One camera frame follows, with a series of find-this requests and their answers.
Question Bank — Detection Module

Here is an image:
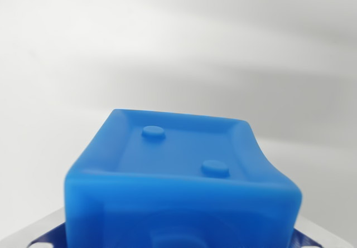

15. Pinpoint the black-padded silver gripper right finger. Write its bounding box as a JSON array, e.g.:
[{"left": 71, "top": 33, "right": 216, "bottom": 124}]
[{"left": 291, "top": 225, "right": 332, "bottom": 248}]

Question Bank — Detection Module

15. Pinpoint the black-padded silver gripper left finger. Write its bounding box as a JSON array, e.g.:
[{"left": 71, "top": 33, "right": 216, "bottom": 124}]
[{"left": 11, "top": 206, "right": 67, "bottom": 248}]

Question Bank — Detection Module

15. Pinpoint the blue plastic cube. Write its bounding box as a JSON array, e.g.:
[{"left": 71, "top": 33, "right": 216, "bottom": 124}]
[{"left": 64, "top": 108, "right": 303, "bottom": 248}]

